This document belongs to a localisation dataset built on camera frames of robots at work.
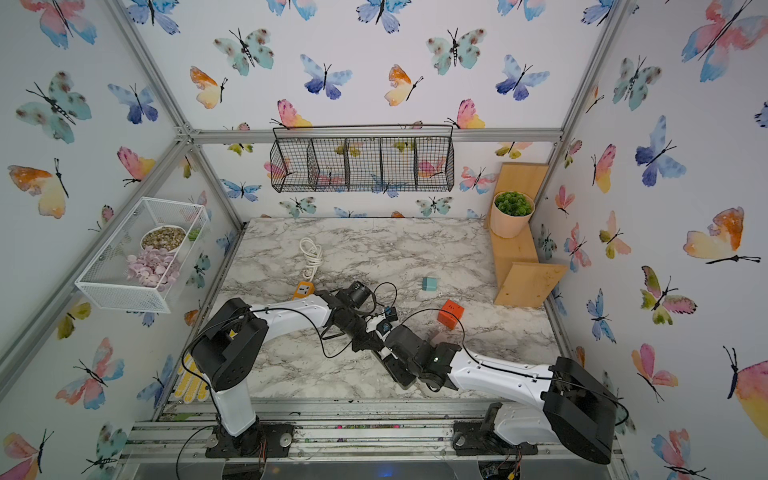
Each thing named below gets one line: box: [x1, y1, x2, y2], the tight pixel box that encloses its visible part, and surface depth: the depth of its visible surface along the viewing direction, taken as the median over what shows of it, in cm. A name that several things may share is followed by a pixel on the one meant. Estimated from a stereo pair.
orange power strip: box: [292, 281, 315, 301], surface depth 101 cm
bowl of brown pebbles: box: [140, 225, 187, 252], surface depth 71 cm
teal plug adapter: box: [422, 277, 437, 291], surface depth 104 cm
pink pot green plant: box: [490, 191, 535, 238], surface depth 103 cm
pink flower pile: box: [126, 246, 180, 292], surface depth 64 cm
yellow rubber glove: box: [174, 352, 211, 404], surface depth 82 cm
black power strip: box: [383, 353, 418, 390], surface depth 73 cm
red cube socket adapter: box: [437, 299, 465, 330], surface depth 93 cm
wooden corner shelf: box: [489, 163, 568, 309], surface depth 102 cm
